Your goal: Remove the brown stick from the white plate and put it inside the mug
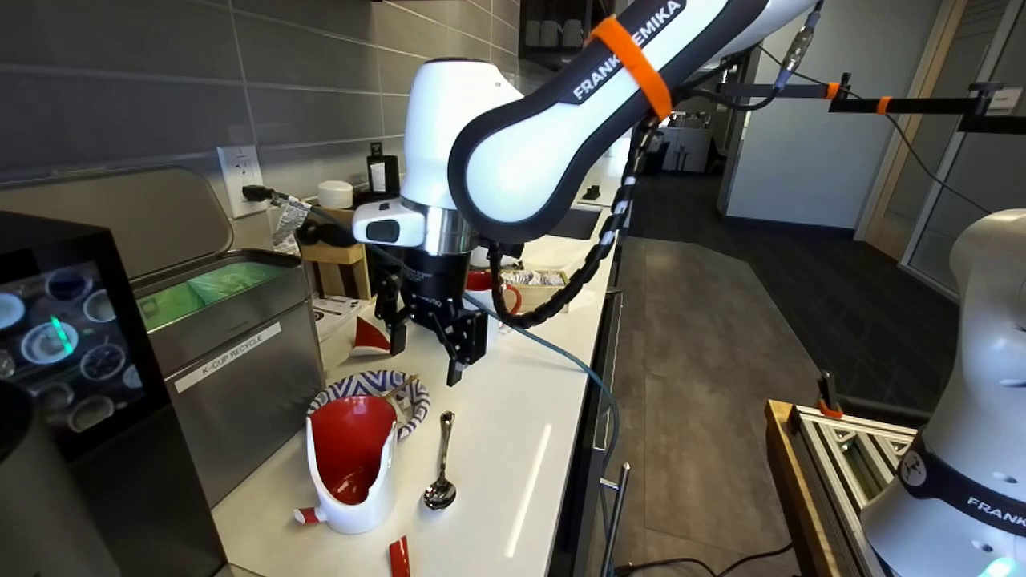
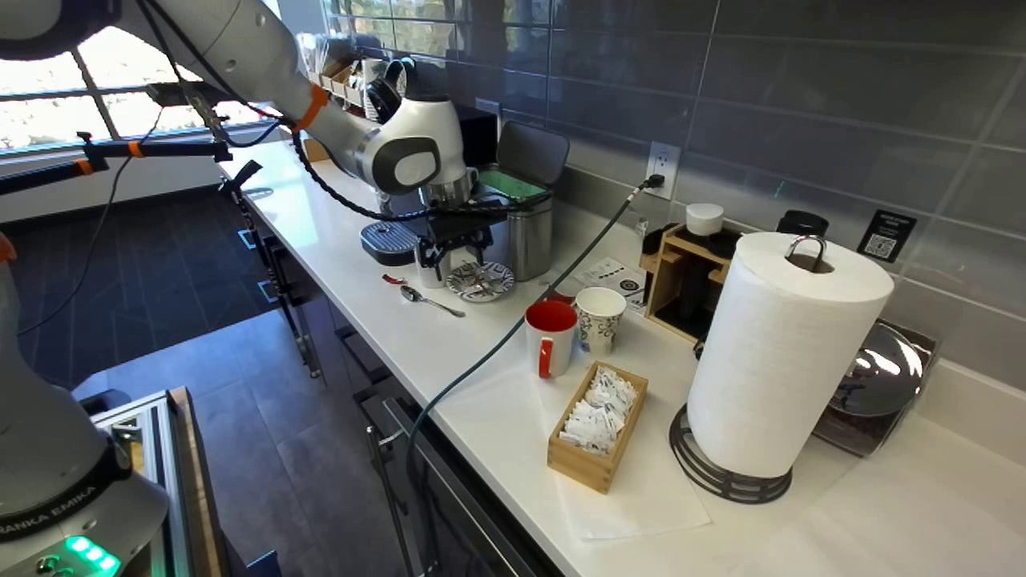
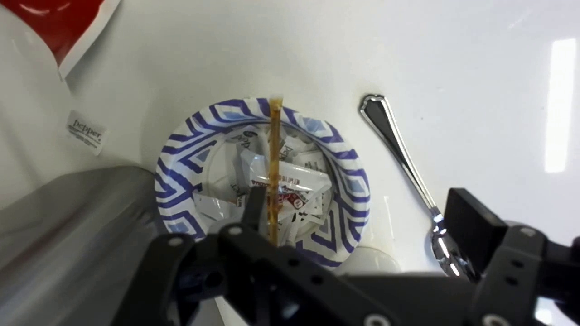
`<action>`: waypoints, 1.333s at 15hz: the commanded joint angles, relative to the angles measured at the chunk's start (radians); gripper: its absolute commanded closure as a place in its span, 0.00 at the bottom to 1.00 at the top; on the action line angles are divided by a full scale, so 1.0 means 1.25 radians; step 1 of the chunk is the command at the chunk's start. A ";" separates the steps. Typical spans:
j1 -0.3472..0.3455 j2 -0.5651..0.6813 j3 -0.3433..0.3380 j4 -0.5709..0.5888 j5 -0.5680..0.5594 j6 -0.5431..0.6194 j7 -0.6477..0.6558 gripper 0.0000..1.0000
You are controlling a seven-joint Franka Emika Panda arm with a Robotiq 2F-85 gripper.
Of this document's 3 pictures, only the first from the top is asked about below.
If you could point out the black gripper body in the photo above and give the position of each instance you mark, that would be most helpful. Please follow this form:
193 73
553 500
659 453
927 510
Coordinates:
426 285

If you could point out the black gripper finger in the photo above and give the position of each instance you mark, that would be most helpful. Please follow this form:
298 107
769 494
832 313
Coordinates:
465 340
392 320

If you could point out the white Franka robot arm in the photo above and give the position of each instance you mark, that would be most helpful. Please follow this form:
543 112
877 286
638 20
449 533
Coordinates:
556 131

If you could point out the blue patterned white plate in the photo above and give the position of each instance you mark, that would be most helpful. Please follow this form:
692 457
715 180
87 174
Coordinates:
411 389

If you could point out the red stick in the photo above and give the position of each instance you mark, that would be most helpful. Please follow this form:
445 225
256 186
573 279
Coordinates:
400 558

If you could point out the red triangular ceramic shard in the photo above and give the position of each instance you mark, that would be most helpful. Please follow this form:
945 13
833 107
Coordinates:
370 337

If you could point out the wooden counter shelf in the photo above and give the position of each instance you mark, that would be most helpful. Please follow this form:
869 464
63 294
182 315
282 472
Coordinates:
341 260

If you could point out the box of sugar packets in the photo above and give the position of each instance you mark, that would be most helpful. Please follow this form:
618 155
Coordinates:
549 285

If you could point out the metal spoon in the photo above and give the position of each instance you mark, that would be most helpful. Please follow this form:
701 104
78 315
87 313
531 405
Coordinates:
443 461

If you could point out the dark glass bottle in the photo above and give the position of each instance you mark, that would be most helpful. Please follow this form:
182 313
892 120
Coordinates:
384 170

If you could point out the small white jar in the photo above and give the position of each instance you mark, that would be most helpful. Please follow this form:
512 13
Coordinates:
334 195

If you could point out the broken white red pitcher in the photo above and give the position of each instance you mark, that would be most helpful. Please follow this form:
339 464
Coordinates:
347 461

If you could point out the stainless steel counter appliance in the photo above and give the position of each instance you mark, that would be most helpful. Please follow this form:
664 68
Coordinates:
227 331

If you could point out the small red white shard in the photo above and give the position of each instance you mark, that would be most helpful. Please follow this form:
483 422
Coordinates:
308 519

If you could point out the black coffee machine with screen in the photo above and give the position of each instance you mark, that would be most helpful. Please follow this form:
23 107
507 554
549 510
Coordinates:
76 405

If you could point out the white wall power outlet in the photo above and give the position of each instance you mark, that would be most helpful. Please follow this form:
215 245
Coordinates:
242 179

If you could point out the black camera boom rod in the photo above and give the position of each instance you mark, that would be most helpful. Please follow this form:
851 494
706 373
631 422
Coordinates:
941 104

